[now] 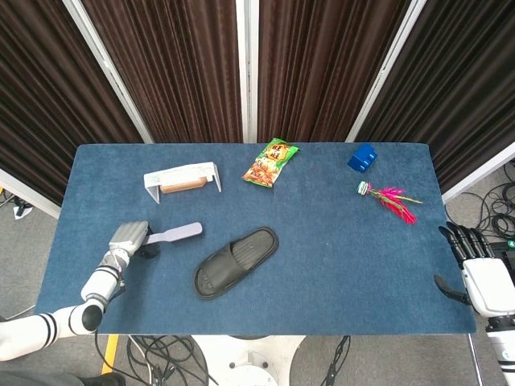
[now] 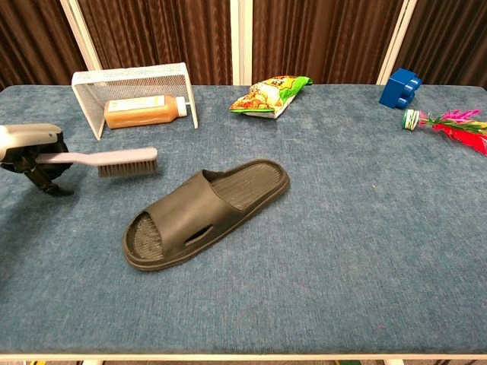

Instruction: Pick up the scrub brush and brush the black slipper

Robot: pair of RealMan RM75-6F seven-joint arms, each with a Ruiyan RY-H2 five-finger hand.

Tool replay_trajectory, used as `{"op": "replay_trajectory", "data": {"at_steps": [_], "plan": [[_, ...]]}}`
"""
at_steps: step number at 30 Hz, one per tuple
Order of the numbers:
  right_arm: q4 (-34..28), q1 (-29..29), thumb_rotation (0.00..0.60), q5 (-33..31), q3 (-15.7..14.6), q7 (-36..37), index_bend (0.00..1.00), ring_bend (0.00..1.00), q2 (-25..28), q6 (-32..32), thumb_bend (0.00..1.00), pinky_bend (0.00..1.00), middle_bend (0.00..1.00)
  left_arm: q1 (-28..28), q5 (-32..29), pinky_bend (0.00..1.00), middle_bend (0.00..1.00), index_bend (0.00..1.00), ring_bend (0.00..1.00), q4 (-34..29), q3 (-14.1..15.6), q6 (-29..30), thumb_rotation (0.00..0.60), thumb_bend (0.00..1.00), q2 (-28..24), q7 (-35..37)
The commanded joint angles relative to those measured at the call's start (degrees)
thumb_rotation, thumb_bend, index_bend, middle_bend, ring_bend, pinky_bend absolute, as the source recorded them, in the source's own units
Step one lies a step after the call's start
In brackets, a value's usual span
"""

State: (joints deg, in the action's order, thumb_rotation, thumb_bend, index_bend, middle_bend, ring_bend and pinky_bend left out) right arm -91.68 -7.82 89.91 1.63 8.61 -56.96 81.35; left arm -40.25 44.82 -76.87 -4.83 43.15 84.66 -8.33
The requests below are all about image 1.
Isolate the grey cleaning brush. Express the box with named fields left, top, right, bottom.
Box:
left=144, top=221, right=204, bottom=246

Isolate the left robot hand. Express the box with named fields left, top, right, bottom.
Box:
left=108, top=220, right=161, bottom=259

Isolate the yellow floor tape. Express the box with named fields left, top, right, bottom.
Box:
left=101, top=333, right=121, bottom=376

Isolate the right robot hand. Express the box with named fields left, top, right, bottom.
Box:
left=433, top=220, right=515, bottom=318

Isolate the blue toy building brick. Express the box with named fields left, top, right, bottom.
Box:
left=347, top=143, right=380, bottom=174

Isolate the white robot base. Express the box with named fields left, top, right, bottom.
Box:
left=191, top=335, right=306, bottom=386

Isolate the pink feather shuttlecock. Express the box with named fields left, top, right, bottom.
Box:
left=356, top=180, right=424, bottom=225

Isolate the brown pleated screen panel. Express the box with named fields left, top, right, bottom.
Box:
left=82, top=0, right=245, bottom=145
left=0, top=0, right=150, bottom=207
left=356, top=0, right=515, bottom=194
left=257, top=0, right=411, bottom=144

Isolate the black electronics box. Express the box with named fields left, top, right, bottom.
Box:
left=488, top=240, right=515, bottom=266

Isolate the green snack bag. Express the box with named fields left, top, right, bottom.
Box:
left=241, top=138, right=301, bottom=189

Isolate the white screen post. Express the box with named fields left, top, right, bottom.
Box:
left=62, top=0, right=155, bottom=145
left=345, top=0, right=427, bottom=142
left=235, top=0, right=261, bottom=144

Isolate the black rubber slide sandal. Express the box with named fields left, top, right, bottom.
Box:
left=192, top=226, right=280, bottom=300

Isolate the white mesh metal rack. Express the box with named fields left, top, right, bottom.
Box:
left=143, top=161, right=223, bottom=206

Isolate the black floor cable bundle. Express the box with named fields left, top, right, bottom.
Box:
left=319, top=335, right=351, bottom=386
left=462, top=158, right=515, bottom=246
left=94, top=334, right=220, bottom=386

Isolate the blue fabric table cover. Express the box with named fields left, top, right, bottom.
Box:
left=34, top=142, right=478, bottom=335

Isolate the white screen bottom rail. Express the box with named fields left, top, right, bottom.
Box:
left=441, top=149, right=515, bottom=204
left=0, top=167, right=62, bottom=220

